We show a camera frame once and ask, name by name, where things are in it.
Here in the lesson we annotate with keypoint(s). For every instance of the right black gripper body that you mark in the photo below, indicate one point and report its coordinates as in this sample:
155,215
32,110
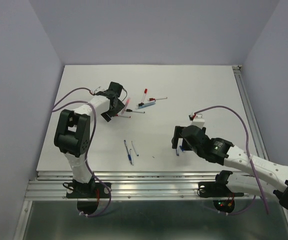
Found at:
187,147

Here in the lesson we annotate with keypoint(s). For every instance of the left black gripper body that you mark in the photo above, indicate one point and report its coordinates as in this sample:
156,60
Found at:
119,106

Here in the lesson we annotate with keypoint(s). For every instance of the thin white red-tipped pen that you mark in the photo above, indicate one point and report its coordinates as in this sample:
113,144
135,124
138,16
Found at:
123,116

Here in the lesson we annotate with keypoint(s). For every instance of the translucent red pen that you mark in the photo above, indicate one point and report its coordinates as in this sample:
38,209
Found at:
126,105

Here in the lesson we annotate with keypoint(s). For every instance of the blue ballpoint pen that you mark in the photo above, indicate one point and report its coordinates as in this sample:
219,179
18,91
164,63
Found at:
128,153

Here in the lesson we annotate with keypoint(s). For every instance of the white marker blue cap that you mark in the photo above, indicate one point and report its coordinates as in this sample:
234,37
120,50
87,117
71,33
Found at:
131,157

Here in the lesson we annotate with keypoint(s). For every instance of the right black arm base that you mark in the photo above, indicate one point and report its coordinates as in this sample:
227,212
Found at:
219,189

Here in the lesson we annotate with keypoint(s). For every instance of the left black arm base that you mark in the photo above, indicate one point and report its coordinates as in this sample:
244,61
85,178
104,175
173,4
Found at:
88,196

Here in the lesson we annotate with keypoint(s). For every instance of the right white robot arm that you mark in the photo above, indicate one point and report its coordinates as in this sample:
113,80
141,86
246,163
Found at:
258,177

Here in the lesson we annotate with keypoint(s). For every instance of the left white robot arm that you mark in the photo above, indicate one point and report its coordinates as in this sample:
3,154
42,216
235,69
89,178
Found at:
76,128

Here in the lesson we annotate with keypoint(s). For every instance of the thin pen black cap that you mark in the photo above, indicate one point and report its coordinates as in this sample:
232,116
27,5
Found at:
135,111

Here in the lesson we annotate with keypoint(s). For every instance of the light blue pen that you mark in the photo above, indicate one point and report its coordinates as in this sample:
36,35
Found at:
145,105

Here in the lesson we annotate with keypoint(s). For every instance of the thin white red pen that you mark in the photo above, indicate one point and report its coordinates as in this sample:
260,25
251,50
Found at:
157,99

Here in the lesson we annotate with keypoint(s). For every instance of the white marker red cap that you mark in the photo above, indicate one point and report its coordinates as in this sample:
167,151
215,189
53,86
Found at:
144,95

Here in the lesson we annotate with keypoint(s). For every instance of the uncapped white blue marker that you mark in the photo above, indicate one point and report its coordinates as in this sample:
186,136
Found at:
134,149

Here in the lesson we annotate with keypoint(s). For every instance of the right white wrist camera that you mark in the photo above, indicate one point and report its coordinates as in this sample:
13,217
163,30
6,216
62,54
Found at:
197,120

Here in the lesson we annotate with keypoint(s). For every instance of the aluminium right side rail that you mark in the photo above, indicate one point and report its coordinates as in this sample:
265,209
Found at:
250,115

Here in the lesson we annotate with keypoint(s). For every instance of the aluminium rail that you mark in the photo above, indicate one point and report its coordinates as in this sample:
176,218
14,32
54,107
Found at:
145,206
250,115

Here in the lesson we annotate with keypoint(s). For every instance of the aluminium front rail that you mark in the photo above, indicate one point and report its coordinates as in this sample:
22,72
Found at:
145,206

